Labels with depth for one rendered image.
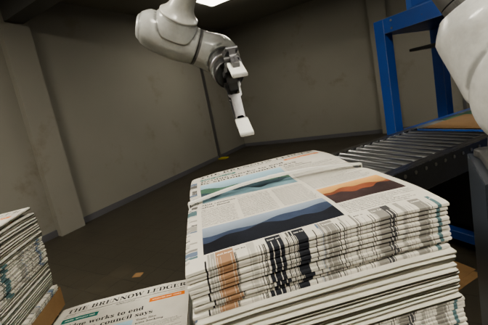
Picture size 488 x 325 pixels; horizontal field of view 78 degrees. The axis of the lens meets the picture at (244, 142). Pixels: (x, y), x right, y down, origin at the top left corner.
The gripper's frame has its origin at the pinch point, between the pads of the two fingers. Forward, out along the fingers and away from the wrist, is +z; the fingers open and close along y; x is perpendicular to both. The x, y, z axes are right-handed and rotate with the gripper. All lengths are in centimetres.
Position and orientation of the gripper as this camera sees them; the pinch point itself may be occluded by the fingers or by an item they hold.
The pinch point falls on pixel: (242, 104)
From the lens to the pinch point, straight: 62.2
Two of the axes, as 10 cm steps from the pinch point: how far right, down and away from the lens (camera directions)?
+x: -9.7, 2.1, -1.1
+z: 2.0, 5.5, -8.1
